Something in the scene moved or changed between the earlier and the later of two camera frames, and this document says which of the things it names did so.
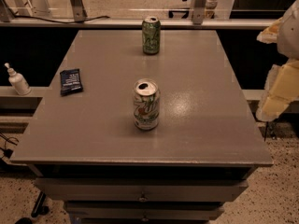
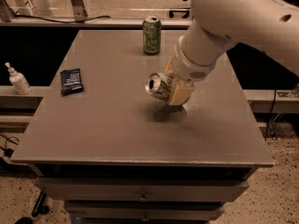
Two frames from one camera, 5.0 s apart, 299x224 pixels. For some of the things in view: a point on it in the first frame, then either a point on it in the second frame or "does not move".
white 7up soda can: [146, 104] → [159, 85]
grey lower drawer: [144, 211] does not move
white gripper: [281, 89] → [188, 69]
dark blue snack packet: [70, 81] does not move
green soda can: [151, 33] does not move
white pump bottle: [19, 82] does not move
